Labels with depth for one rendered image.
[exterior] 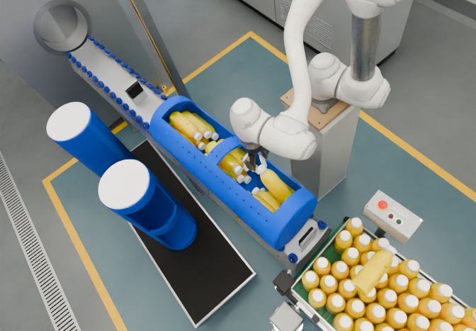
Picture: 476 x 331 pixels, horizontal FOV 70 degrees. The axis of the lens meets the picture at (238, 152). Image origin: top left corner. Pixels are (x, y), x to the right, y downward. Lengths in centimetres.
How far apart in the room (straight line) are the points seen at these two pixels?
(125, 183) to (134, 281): 115
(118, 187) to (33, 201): 182
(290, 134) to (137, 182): 101
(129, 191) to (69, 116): 71
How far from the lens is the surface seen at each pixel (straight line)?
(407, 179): 286
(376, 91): 163
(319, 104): 182
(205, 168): 154
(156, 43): 232
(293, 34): 117
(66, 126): 227
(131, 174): 186
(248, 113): 105
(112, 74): 254
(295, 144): 103
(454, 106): 331
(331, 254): 166
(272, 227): 138
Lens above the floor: 251
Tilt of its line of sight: 59 degrees down
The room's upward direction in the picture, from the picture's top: 20 degrees counter-clockwise
